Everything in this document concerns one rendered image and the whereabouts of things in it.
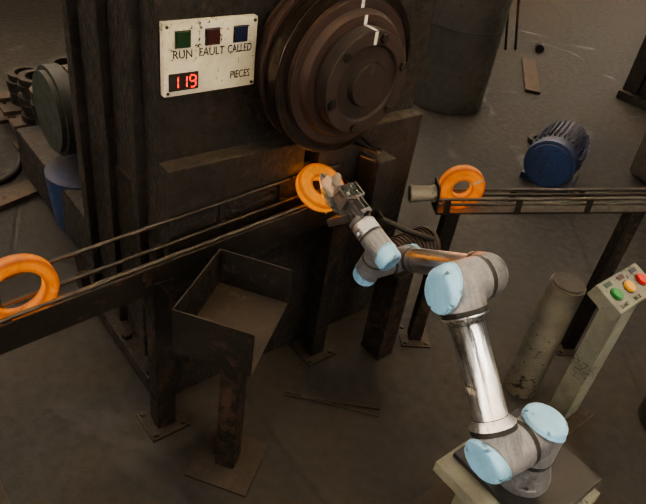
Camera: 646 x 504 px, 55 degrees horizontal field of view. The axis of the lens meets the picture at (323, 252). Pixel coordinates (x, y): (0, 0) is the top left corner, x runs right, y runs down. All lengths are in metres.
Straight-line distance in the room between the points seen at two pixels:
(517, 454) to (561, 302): 0.74
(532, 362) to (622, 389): 0.50
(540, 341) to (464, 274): 0.86
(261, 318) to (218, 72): 0.64
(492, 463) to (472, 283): 0.42
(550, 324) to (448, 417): 0.48
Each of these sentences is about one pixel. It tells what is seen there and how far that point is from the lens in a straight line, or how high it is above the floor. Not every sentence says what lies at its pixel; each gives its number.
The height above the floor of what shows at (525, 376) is 0.11.
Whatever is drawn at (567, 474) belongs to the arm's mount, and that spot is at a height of 0.32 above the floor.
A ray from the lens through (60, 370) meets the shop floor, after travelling 2.37.
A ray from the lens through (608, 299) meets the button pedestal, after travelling 2.08.
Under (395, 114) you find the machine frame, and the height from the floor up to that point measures 0.87.
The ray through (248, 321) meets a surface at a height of 0.60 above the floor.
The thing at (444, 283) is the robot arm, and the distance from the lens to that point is 1.49.
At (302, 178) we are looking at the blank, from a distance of 1.88.
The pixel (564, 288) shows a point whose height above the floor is 0.52.
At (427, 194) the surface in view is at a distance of 2.13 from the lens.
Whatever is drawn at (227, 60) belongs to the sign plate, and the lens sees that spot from 1.67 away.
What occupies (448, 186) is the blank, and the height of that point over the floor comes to 0.71.
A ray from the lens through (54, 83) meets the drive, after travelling 2.79.
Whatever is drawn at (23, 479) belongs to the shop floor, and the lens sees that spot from 2.12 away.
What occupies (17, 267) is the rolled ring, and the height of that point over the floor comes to 0.77.
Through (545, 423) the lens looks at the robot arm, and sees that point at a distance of 1.67.
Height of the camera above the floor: 1.71
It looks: 36 degrees down
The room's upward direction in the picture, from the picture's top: 9 degrees clockwise
